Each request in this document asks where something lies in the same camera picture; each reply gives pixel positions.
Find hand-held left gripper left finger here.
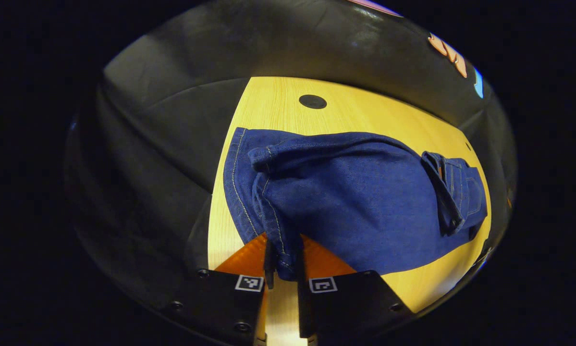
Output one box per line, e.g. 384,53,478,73
165,232,275,346

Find blue denim jeans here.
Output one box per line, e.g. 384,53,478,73
223,127,489,282

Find black backdrop cloth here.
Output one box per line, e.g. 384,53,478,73
64,0,518,318

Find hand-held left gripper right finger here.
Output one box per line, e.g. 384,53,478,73
295,234,413,339

